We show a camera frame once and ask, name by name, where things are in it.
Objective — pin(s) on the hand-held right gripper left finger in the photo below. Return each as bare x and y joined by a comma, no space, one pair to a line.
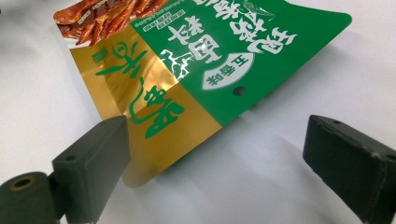
93,168

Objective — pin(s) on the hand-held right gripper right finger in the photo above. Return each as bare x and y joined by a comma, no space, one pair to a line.
351,165

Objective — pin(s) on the green and gold snack packet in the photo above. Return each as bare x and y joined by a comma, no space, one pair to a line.
199,77

